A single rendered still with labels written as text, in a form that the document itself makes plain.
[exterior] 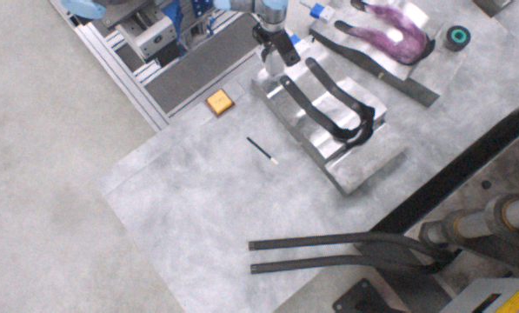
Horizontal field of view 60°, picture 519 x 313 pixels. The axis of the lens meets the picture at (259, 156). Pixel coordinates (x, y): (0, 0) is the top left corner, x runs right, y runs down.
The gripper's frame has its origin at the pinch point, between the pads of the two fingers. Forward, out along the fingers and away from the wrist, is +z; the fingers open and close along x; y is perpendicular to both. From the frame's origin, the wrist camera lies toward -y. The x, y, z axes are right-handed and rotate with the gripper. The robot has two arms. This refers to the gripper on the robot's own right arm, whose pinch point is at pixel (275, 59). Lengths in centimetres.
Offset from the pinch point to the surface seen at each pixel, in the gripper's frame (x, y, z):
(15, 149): 107, 80, 95
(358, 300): 16, -89, 93
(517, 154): -48, -73, 16
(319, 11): -26.8, 7.6, 7.5
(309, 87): -4.7, -12.7, 6.0
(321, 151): 8.1, -32.8, 1.0
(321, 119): 0.2, -24.2, 4.1
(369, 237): 14, -62, 3
